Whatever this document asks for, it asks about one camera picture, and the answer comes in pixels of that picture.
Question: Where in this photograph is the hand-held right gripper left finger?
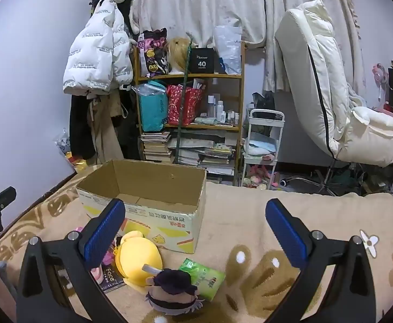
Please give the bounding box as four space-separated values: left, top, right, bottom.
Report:
16 198 126 323

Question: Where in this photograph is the white trolley cart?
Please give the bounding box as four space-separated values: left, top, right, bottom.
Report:
240 108 285 187

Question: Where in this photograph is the pile of colourful packets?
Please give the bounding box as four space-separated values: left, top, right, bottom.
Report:
53 128 92 172

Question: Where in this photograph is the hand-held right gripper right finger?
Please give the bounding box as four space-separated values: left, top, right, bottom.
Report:
265 198 377 323

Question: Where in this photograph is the black bag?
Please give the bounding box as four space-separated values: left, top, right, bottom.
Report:
252 92 276 119

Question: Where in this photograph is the pile of magazines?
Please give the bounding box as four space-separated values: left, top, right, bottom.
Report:
169 136 237 177

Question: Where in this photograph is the printed cartoon tote bag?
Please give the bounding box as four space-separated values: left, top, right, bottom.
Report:
138 28 169 77

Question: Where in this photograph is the black box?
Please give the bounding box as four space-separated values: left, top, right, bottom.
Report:
190 48 215 74

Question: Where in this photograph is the pink strawberry plush bear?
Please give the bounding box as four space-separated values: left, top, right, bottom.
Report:
73 225 116 283

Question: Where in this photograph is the black coat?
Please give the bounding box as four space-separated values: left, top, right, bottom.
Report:
69 92 98 160

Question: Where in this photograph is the green pole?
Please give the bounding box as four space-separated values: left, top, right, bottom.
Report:
173 32 194 165

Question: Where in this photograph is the white puffer jacket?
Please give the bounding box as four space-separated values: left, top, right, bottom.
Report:
62 0 134 95

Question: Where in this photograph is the red gift bag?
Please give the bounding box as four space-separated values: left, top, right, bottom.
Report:
166 84 205 126

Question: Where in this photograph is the yellow plush toy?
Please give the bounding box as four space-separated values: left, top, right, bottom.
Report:
114 230 163 288

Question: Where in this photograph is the group of toiletry bottles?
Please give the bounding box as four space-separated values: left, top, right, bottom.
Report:
207 95 241 124

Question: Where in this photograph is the pale patterned curtain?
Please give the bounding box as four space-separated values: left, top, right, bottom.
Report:
131 0 367 93

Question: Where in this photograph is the teal bag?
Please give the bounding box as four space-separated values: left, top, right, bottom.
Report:
137 80 169 132

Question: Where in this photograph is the white plastic bag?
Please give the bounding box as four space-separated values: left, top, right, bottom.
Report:
213 25 243 75

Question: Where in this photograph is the white recliner chair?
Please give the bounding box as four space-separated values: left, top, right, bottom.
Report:
275 0 393 168

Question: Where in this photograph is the pink desk fan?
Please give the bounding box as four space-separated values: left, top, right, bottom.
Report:
372 63 393 108

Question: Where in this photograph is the cardboard box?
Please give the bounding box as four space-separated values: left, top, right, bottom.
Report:
76 159 207 254

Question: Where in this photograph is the dark-haired plush doll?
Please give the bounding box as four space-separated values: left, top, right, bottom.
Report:
145 264 207 315

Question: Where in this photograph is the wooden shelf unit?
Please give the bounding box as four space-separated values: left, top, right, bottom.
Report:
134 42 246 185

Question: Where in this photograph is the blonde wig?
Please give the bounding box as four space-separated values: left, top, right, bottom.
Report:
167 37 192 75

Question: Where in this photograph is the stack of old books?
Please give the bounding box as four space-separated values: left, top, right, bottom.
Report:
141 131 172 162

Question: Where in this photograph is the beige coat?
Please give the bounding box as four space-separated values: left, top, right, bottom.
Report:
87 91 130 164

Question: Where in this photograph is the green tissue pack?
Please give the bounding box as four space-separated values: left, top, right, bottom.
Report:
178 258 226 301

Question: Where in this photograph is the black tissue pack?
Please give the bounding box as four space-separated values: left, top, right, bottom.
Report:
99 262 127 293

